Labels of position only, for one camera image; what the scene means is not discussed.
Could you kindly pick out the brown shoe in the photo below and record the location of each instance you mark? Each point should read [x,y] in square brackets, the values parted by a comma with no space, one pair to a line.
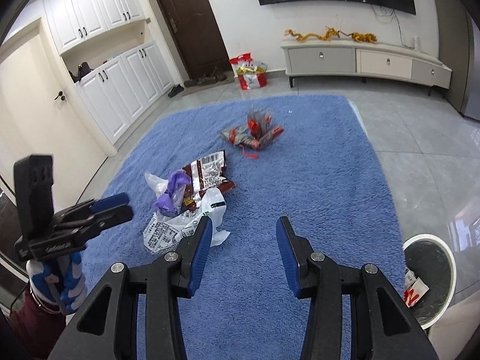
[190,82]
[220,75]
[206,80]

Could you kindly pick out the golden dragon figurine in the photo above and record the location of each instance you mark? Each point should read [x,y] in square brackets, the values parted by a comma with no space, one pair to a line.
[332,33]
[362,37]
[303,36]

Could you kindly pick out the small red scrap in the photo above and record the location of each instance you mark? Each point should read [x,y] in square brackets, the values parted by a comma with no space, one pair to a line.
[250,155]

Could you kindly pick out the clear plastic bag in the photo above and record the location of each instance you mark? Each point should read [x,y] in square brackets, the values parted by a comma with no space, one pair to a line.
[155,183]

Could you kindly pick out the grey double door refrigerator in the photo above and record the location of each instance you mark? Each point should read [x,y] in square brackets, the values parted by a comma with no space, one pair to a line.
[457,63]

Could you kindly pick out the black shoe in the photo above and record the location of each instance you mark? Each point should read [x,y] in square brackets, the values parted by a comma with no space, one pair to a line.
[176,90]

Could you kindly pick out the white printed plastic bag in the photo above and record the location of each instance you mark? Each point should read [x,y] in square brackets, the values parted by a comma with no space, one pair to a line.
[165,232]

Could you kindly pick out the red snack bag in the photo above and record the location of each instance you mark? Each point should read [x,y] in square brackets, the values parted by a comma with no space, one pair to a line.
[206,172]

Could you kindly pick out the black bag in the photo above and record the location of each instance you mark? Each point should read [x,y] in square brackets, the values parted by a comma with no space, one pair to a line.
[80,71]

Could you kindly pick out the white round trash bin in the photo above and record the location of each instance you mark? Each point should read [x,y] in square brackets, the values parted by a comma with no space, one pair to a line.
[448,255]

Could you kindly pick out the row of shoes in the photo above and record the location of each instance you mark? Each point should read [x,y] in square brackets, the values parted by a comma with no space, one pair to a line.
[230,78]

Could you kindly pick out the person's left hand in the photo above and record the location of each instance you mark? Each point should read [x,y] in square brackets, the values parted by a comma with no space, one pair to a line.
[73,281]

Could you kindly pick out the blue fluffy rug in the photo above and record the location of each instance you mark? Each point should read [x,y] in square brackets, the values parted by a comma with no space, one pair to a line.
[281,180]

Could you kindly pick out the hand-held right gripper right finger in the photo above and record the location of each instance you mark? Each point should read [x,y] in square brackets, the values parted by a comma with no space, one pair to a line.
[288,255]

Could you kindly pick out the grey and white television stand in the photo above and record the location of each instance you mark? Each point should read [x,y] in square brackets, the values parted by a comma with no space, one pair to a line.
[337,62]

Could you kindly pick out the red and white paper bag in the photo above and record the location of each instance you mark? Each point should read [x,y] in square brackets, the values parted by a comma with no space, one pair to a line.
[414,288]

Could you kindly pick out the red and white shopping bag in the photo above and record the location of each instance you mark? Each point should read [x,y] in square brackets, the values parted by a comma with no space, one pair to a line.
[251,78]

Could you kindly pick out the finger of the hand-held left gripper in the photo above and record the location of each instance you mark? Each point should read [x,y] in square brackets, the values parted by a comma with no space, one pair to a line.
[108,201]
[116,215]

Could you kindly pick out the small white bottle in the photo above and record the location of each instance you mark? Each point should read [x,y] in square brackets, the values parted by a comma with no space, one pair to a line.
[417,44]

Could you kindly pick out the black bin liner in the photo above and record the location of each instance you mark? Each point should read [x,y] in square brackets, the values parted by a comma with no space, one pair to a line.
[427,262]

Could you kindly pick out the white upper wall cabinet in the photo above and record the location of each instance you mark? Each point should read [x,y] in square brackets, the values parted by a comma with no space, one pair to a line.
[93,11]

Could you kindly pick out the cream interior door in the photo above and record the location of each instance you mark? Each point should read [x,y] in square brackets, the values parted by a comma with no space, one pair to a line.
[41,131]

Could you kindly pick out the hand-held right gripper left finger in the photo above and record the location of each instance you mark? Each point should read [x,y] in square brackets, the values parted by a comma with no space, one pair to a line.
[200,255]

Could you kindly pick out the person's left forearm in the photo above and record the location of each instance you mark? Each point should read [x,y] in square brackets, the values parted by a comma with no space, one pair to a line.
[33,326]

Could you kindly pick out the clear red candy wrapper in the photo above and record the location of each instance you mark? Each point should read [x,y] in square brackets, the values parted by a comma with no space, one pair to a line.
[255,131]

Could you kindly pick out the dark brown entrance door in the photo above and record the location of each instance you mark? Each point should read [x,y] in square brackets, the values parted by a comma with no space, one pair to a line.
[191,22]

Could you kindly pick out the white lower cabinet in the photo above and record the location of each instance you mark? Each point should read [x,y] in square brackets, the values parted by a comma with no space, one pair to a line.
[123,90]

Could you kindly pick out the purple plastic wrapper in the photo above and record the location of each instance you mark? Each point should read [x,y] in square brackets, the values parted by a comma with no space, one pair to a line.
[170,195]

